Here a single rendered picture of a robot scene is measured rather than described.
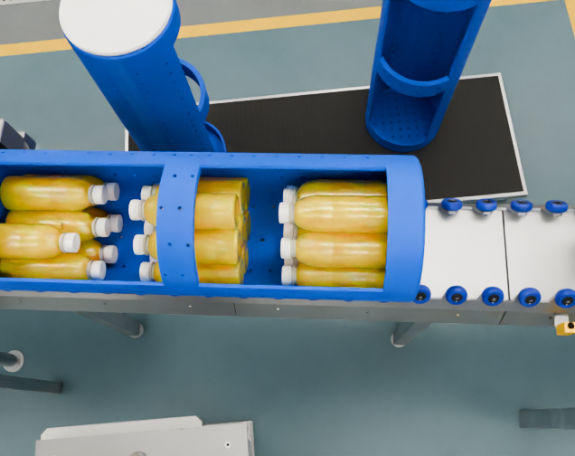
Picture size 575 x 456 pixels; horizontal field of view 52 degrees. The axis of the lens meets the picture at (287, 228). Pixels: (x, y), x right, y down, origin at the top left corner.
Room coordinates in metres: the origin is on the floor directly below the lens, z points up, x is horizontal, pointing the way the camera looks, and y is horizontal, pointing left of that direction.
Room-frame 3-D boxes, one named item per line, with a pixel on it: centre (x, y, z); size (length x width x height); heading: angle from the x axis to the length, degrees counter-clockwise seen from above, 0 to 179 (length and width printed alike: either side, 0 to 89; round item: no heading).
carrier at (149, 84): (1.01, 0.32, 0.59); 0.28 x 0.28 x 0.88
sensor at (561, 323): (0.12, -0.55, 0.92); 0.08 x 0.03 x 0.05; 169
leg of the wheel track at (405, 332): (0.23, -0.33, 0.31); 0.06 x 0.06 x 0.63; 79
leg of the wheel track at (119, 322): (0.42, 0.63, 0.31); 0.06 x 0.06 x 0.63; 79
